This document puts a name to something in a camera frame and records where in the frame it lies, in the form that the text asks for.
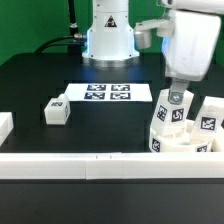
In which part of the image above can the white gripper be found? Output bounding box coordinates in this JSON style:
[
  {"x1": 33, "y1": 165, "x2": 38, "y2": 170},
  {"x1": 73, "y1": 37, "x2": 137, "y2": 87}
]
[{"x1": 163, "y1": 10, "x2": 221, "y2": 104}]

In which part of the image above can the white round stool seat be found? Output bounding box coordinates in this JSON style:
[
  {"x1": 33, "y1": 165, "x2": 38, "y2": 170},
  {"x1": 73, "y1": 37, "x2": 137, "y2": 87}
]
[{"x1": 149, "y1": 120, "x2": 212, "y2": 153}]

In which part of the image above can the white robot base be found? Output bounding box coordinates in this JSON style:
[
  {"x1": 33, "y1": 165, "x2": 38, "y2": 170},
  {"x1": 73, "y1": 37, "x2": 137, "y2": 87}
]
[{"x1": 82, "y1": 0, "x2": 139, "y2": 67}]

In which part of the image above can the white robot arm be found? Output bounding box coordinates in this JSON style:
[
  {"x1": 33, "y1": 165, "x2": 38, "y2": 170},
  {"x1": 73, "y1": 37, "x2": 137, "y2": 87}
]
[{"x1": 158, "y1": 0, "x2": 224, "y2": 105}]

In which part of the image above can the white right fence bar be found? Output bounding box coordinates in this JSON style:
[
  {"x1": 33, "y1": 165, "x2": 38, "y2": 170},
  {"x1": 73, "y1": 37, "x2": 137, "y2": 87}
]
[{"x1": 212, "y1": 128, "x2": 224, "y2": 153}]

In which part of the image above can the white fence bar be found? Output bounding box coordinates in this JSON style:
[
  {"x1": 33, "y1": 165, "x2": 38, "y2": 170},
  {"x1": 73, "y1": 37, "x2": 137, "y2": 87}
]
[
  {"x1": 212, "y1": 128, "x2": 224, "y2": 153},
  {"x1": 0, "y1": 112, "x2": 14, "y2": 146},
  {"x1": 0, "y1": 152, "x2": 224, "y2": 180}
]

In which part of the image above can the white marker sheet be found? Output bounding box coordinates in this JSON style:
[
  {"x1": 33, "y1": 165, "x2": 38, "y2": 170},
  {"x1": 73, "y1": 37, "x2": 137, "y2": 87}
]
[{"x1": 65, "y1": 83, "x2": 152, "y2": 102}]

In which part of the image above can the white front fence bar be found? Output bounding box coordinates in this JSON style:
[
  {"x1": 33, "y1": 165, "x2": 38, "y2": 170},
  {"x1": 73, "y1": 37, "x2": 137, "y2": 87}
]
[{"x1": 0, "y1": 152, "x2": 224, "y2": 180}]

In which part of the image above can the white left fence bar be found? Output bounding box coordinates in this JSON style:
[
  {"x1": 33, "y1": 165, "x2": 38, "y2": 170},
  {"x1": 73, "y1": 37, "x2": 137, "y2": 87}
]
[{"x1": 0, "y1": 112, "x2": 14, "y2": 146}]

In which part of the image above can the black cable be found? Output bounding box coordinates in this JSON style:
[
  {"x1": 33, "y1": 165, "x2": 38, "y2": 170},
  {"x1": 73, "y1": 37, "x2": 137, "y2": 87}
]
[{"x1": 34, "y1": 0, "x2": 88, "y2": 55}]

